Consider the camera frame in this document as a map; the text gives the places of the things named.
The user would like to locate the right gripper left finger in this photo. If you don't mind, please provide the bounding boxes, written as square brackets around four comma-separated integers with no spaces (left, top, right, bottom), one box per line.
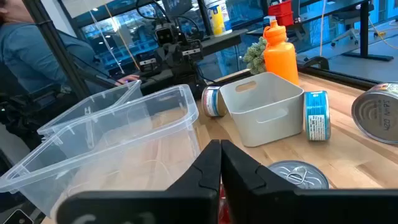
[55,139,221,224]

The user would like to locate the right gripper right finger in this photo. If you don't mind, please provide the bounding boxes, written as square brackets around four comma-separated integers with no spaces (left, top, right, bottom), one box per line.
[220,139,398,224]

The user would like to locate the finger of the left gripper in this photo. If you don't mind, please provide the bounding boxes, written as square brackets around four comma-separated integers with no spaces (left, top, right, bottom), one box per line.
[180,39,205,62]
[136,51,162,78]

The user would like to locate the red strawberry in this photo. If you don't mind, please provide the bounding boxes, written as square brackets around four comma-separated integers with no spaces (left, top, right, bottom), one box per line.
[217,183,233,224]

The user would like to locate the silver pull-tab tin can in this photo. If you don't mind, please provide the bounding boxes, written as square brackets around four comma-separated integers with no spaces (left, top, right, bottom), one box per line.
[267,160,330,190]

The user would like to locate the blue red label tin can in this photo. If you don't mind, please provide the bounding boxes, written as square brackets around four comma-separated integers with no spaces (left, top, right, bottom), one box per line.
[201,86,228,118]

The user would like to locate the grey plastic bin with handles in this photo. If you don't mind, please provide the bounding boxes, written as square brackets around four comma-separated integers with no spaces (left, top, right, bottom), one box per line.
[219,72,305,147]

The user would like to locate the orange water bottle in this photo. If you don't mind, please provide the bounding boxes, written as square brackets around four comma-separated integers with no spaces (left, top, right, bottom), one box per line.
[262,19,300,86]

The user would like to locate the teal label tin can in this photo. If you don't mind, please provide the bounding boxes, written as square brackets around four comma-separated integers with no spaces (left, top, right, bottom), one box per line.
[303,90,331,142]

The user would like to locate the picture label tin can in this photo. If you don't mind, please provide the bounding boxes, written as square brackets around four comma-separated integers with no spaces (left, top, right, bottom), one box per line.
[351,82,398,144]

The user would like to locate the person's hand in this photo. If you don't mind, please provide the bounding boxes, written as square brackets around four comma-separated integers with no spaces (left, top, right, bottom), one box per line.
[116,74,141,86]

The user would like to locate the yellow wipes canister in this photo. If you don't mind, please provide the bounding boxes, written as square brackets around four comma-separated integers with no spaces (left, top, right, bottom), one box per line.
[203,0,233,37]

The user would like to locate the green artificial plant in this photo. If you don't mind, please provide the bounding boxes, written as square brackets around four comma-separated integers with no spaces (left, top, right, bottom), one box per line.
[243,36,268,75]

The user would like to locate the large clear plastic bin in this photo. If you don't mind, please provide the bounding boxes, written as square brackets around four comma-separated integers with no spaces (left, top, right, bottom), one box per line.
[37,80,143,139]

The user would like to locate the red plastic crate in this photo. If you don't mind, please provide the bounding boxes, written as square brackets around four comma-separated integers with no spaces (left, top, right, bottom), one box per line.
[267,0,295,27]

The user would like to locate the small clear plastic bin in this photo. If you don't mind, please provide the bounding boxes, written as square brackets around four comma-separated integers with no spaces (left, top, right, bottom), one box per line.
[0,83,201,217]

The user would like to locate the person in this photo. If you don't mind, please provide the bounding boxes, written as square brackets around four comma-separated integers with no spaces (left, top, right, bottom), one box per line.
[0,0,125,147]

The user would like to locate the white office chair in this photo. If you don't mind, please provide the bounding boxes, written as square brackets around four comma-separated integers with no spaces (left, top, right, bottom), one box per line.
[331,11,362,47]

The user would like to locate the black standing desk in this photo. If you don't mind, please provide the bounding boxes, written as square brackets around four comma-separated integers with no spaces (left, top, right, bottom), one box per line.
[295,0,396,62]

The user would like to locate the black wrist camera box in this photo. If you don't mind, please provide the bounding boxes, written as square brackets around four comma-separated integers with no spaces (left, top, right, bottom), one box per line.
[154,22,175,47]

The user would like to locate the black aluminium frame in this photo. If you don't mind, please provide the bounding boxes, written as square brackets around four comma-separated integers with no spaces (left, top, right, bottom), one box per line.
[23,0,382,100]

